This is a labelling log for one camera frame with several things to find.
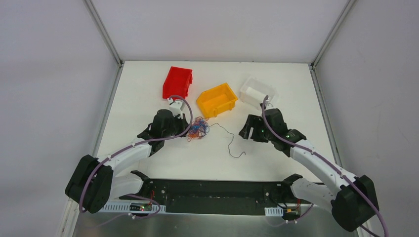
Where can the white plastic bin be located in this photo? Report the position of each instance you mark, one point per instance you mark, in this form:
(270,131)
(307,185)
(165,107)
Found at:
(253,91)

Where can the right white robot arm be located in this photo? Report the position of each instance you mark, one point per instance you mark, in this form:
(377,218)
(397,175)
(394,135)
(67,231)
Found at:
(351,200)

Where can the red plastic bin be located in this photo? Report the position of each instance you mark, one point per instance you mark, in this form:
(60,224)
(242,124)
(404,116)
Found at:
(177,82)

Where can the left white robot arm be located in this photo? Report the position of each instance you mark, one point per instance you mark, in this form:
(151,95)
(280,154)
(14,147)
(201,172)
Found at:
(97,180)

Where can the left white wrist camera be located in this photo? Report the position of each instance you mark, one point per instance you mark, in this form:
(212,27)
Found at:
(176,107)

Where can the yellow plastic bin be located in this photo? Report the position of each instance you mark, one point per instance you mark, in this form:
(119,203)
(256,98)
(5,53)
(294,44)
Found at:
(216,100)

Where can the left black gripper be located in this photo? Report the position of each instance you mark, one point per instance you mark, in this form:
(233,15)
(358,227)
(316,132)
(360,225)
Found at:
(180,127)

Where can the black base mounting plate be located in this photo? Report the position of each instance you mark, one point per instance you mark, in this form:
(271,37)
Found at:
(248,198)

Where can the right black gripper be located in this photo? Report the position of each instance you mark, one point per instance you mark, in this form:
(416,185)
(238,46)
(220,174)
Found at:
(252,127)

